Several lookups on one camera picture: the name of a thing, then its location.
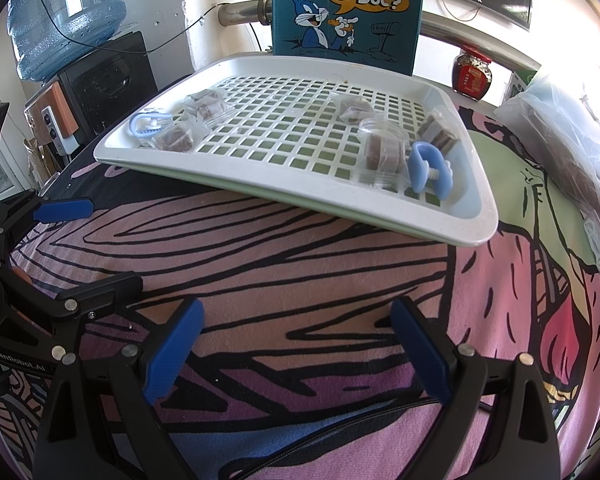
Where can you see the blue cartoon rabbit tote bag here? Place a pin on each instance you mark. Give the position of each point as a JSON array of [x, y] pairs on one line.
[[400, 35]]

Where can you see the red-lidded glass jar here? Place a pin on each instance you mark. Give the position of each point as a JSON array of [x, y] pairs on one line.
[[472, 77]]

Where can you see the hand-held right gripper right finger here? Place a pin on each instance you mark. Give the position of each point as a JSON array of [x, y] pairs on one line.
[[422, 355]]

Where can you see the blue flower hair claw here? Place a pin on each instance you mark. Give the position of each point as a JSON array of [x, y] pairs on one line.
[[150, 131]]

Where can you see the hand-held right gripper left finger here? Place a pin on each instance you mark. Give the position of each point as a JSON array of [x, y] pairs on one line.
[[172, 355]]

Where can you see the blue water jug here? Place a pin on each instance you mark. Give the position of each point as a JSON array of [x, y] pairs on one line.
[[65, 20]]

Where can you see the clear plastic lid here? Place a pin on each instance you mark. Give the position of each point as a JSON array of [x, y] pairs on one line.
[[395, 127]]

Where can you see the brown cardboard box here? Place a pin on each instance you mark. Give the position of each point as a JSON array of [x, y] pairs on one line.
[[35, 155]]

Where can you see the blue clamp with white screw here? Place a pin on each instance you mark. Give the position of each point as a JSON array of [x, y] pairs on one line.
[[420, 165]]

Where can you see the clear plastic bag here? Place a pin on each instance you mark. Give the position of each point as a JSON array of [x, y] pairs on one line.
[[565, 135]]

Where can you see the green white carton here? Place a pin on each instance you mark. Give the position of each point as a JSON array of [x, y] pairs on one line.
[[520, 85]]

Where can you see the clear round plastic container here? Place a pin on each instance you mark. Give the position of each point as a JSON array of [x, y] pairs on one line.
[[397, 175]]

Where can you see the white perforated plastic tray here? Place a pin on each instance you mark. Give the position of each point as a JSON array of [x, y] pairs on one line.
[[460, 220]]

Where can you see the printed blanket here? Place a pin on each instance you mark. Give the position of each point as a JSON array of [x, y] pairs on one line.
[[280, 285]]

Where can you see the black water dispenser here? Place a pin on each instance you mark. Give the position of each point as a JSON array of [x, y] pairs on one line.
[[105, 85]]

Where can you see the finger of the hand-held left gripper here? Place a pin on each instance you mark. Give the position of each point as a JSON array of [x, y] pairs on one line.
[[105, 290], [62, 210]]

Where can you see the orange white socket box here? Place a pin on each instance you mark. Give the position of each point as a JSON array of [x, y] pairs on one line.
[[50, 120]]

